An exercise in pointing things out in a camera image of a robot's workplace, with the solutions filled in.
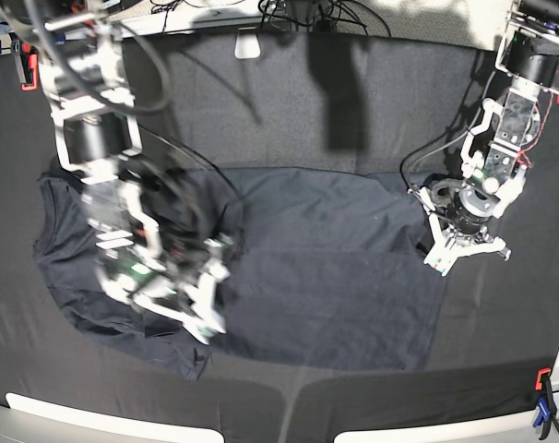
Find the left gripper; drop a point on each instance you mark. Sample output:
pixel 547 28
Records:
pixel 458 213

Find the red blue clamp near right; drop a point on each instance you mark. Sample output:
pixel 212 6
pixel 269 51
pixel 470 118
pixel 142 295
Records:
pixel 546 408

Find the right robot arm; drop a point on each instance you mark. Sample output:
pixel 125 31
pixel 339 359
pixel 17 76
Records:
pixel 156 248

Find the red black clamp far left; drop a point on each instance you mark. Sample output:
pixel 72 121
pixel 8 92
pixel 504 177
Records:
pixel 26 61

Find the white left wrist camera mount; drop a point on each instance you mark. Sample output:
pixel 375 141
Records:
pixel 450 244

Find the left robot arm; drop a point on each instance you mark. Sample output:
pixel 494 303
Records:
pixel 493 153

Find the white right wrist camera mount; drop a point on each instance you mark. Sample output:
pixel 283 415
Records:
pixel 203 327

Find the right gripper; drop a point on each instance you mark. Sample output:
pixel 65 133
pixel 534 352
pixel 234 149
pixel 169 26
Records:
pixel 189 281

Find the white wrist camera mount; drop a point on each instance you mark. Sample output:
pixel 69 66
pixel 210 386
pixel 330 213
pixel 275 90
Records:
pixel 203 327
pixel 450 244

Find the dark navy t-shirt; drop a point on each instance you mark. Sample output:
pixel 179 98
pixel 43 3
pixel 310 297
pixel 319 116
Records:
pixel 328 273

